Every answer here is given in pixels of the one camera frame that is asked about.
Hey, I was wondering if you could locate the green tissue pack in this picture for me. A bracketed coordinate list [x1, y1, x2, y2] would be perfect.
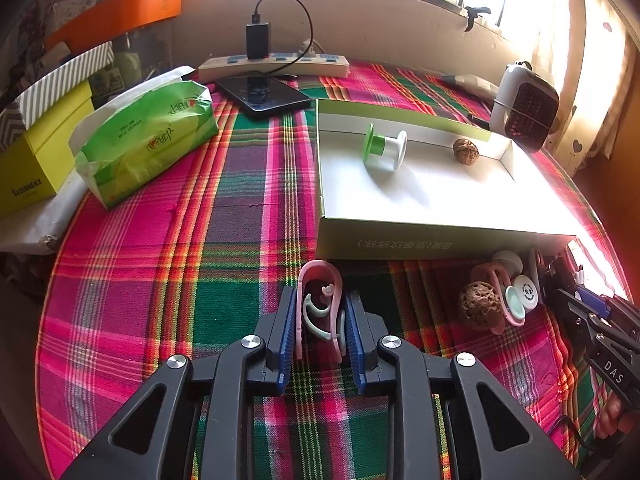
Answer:
[69, 66, 220, 209]

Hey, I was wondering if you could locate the black charger cable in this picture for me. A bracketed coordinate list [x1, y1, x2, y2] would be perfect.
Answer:
[254, 0, 315, 78]

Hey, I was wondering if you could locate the white round knob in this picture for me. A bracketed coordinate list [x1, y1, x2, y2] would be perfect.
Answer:
[492, 250, 524, 281]

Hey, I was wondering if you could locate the green and white cardboard box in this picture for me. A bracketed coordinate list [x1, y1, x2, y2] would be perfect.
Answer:
[315, 99, 581, 261]

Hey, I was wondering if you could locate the cream heart-print curtain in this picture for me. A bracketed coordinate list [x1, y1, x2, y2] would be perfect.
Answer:
[530, 0, 632, 171]

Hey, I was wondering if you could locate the plaid tablecloth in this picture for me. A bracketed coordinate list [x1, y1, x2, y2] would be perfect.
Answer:
[37, 57, 631, 480]

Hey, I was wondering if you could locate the green and white spool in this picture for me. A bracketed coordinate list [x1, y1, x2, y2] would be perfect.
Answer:
[362, 124, 408, 172]

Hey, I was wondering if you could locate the walnut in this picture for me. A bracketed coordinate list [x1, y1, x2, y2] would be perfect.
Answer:
[452, 139, 482, 163]
[459, 282, 497, 330]

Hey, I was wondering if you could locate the black window hook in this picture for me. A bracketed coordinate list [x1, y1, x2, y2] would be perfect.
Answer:
[464, 6, 492, 32]

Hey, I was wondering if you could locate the grey pouch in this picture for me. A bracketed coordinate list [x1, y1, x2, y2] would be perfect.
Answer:
[440, 72, 498, 98]

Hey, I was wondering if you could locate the black smartphone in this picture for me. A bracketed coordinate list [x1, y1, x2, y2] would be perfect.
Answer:
[216, 74, 312, 120]

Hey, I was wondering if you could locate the white bottle with printed cap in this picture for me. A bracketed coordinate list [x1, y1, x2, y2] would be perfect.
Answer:
[515, 247, 547, 311]

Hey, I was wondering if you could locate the black charger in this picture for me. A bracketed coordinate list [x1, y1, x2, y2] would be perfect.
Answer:
[245, 10, 272, 61]

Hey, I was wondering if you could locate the yellow box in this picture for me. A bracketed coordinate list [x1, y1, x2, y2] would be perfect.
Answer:
[0, 80, 96, 218]

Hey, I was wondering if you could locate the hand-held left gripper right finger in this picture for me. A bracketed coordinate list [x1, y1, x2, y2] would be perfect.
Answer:
[345, 290, 583, 480]

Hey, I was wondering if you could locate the white power strip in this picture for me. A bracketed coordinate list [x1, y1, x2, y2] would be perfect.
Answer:
[198, 52, 350, 83]

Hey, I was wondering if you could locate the person's right hand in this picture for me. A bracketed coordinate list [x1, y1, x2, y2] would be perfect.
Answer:
[595, 394, 636, 436]

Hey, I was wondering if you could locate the grey striped box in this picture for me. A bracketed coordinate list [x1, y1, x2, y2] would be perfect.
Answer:
[0, 41, 115, 148]

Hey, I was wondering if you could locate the white and black mini heater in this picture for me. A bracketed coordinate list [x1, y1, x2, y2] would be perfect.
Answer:
[489, 61, 560, 153]

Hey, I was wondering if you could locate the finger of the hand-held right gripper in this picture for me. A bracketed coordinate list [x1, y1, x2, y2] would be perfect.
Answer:
[570, 267, 640, 323]
[540, 252, 623, 361]

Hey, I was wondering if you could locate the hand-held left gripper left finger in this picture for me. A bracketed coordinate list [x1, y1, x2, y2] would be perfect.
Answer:
[60, 287, 301, 480]

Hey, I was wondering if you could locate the orange box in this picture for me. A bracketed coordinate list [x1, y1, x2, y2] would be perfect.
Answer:
[44, 0, 183, 56]

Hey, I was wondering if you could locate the white paper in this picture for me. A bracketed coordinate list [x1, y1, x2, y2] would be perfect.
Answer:
[0, 170, 93, 256]

